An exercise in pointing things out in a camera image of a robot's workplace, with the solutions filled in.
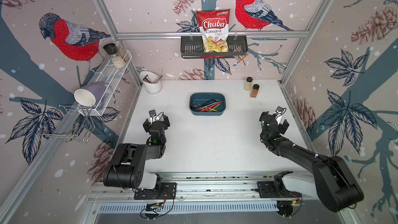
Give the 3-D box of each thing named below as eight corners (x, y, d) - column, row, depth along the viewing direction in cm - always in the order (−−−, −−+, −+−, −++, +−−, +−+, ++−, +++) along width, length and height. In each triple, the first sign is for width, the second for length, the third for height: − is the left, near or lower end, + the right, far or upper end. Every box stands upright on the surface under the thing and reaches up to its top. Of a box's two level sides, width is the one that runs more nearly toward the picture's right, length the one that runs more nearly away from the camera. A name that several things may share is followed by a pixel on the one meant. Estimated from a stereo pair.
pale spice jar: (245, 91, 118) (248, 82, 110) (243, 86, 121) (246, 77, 114) (251, 91, 118) (254, 82, 110) (249, 86, 121) (252, 76, 114)
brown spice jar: (251, 97, 113) (254, 90, 106) (249, 92, 116) (252, 84, 110) (257, 97, 113) (260, 89, 106) (255, 92, 116) (258, 84, 110)
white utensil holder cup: (140, 90, 119) (134, 79, 109) (148, 81, 126) (143, 69, 116) (157, 96, 115) (153, 85, 105) (165, 86, 122) (161, 74, 112)
